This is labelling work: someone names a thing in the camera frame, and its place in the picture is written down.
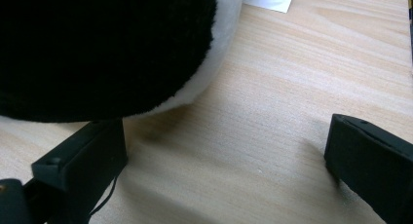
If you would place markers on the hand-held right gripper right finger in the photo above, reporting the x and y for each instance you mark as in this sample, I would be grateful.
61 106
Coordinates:
370 159

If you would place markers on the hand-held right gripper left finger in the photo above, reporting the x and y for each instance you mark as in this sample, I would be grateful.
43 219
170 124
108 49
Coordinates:
84 159

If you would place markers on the black and white panda plush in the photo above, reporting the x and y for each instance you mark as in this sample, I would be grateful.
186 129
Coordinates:
97 55

